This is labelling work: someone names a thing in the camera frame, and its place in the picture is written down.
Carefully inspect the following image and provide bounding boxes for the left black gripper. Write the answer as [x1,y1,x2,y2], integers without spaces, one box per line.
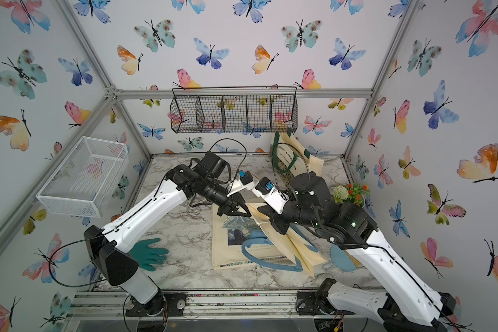
[202,180,253,218]

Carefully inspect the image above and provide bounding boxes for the starry night canvas tote bag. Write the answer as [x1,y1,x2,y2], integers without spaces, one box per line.
[212,205,280,270]

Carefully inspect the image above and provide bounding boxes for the blue handled canvas tote bag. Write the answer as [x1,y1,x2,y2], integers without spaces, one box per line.
[242,199,328,277]

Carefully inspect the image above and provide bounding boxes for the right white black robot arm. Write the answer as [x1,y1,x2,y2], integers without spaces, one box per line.
[252,172,456,331]

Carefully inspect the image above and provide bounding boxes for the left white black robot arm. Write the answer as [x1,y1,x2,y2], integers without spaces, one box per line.
[84,152,253,316]

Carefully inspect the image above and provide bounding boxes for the potted artificial flower plant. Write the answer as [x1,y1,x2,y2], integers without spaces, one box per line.
[331,183,370,208]

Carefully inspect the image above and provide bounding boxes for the green rubber glove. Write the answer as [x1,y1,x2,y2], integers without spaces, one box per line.
[128,238,169,272]

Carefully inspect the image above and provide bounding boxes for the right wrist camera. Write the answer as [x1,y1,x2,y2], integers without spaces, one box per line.
[252,177,289,214]

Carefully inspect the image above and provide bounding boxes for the green handled canvas tote bag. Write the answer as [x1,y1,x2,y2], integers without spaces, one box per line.
[271,129,324,186]

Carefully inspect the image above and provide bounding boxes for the black wire wall basket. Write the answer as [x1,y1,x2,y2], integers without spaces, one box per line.
[169,85,298,135]

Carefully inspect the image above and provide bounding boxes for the white mesh wall basket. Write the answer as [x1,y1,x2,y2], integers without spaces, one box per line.
[36,136,129,218]

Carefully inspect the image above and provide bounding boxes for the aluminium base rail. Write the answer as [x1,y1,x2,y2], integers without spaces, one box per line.
[67,289,336,321]

